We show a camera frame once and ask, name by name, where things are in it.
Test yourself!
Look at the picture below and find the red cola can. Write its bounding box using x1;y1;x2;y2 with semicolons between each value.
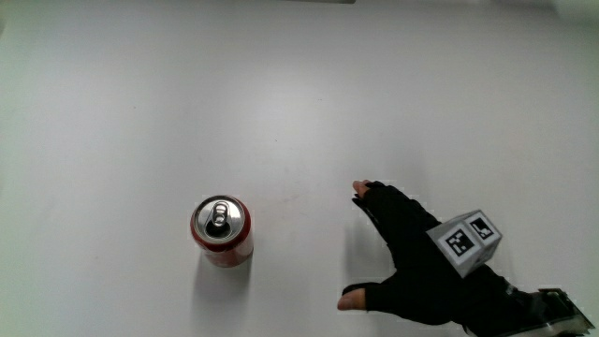
189;194;255;269

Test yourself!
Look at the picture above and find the person's right hand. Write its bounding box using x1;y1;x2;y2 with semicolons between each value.
336;179;514;331

